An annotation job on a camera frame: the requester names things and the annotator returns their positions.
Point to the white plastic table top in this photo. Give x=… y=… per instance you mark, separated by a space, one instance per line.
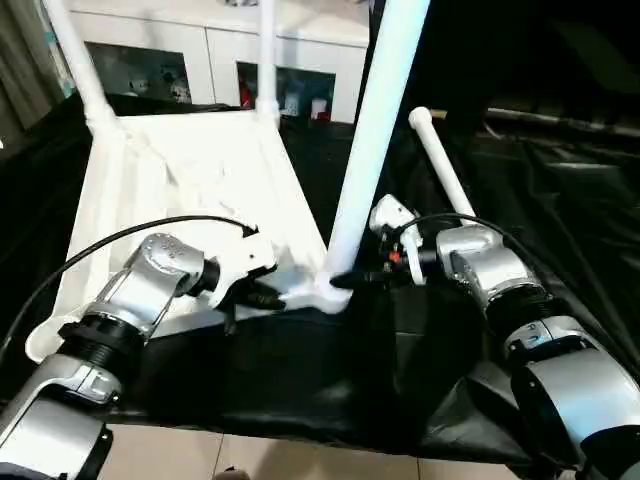
x=180 y=170

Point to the white plastic table leg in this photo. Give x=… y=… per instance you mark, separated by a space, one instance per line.
x=445 y=165
x=267 y=60
x=375 y=130
x=80 y=65

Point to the grey curtain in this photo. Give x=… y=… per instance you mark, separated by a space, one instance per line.
x=25 y=60

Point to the black mat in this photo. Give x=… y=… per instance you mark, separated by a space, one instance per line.
x=400 y=380

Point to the small tan tag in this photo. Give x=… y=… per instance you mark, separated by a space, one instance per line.
x=439 y=115

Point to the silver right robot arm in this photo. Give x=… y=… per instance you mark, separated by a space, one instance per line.
x=500 y=280

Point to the black metal rail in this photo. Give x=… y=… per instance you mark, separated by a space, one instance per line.
x=570 y=118

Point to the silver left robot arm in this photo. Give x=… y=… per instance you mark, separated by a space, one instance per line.
x=130 y=300

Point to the white glass-door cabinet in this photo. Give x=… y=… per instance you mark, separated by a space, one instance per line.
x=200 y=30

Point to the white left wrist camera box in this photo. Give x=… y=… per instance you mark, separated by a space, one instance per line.
x=248 y=262

